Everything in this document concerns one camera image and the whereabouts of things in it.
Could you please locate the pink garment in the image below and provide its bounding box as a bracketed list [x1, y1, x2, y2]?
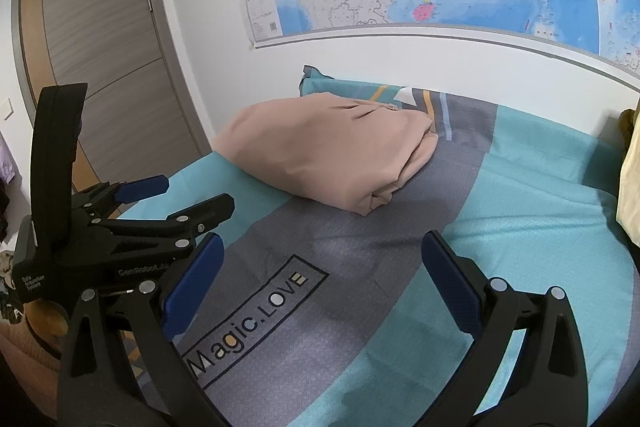
[211, 93, 440, 216]

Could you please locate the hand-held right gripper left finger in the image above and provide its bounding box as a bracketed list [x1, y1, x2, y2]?
[56, 232, 236, 427]

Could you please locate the grey wooden door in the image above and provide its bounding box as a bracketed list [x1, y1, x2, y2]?
[12, 0, 216, 195]

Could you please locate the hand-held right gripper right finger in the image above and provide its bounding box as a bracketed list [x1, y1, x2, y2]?
[421, 230, 588, 427]

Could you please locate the person's left hand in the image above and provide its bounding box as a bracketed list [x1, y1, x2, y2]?
[24, 301, 70, 353]

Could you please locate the dark brown cloth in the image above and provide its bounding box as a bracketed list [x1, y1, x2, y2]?
[617, 107, 640, 142]

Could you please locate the pale yellow garment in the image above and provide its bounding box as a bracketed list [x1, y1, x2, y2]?
[615, 109, 640, 248]

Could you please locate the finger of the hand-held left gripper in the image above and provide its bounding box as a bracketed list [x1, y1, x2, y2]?
[75, 174, 170, 220]
[100, 193, 236, 243]

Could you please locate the blue grey printed bed sheet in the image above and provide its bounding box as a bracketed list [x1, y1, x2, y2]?
[117, 65, 640, 427]

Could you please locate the purple cloth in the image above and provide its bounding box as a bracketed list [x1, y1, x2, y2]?
[0, 132, 16, 182]

